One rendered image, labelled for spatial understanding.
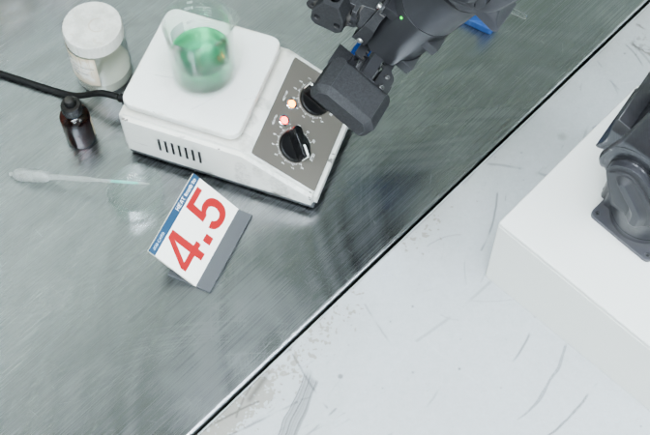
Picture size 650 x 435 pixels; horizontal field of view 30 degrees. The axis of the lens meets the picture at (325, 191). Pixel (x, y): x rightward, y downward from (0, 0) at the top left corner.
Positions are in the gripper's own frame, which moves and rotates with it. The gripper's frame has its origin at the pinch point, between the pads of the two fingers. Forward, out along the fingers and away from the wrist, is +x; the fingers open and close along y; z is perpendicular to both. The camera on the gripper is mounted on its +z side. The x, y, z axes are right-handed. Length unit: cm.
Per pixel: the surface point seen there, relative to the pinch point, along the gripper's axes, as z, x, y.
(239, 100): 5.8, 9.0, 5.7
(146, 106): 12.0, 12.8, 10.3
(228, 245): -2.1, 15.1, 15.2
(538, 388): -30.0, 0.2, 14.9
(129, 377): -1.6, 17.3, 30.7
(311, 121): -1.2, 9.7, 2.0
